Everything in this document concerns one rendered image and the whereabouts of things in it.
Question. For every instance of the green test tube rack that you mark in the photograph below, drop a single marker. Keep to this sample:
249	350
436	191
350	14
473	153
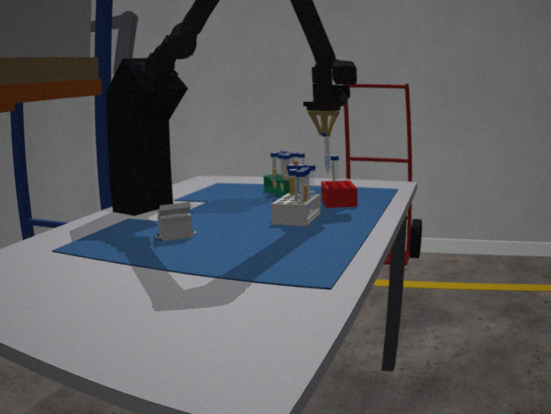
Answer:
268	187

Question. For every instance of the red tube rack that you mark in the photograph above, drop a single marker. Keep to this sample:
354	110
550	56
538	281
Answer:
340	195

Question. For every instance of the blue bench mat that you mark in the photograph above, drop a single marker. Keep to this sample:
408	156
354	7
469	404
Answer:
236	240

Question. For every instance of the white tube rack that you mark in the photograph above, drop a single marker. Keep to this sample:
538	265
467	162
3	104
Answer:
286	212

